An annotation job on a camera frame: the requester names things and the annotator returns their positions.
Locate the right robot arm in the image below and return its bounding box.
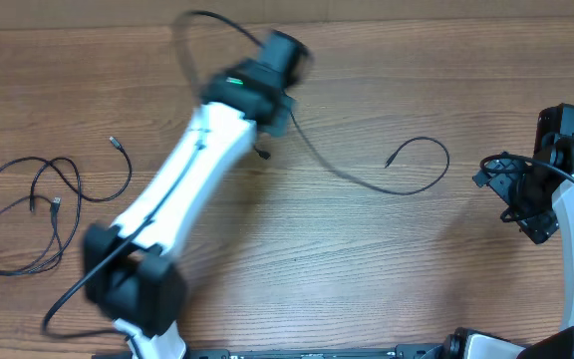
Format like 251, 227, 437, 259
440, 104, 574, 358

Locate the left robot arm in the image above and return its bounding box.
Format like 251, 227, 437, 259
83, 31, 310, 358

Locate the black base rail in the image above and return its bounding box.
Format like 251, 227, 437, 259
92, 342, 442, 359

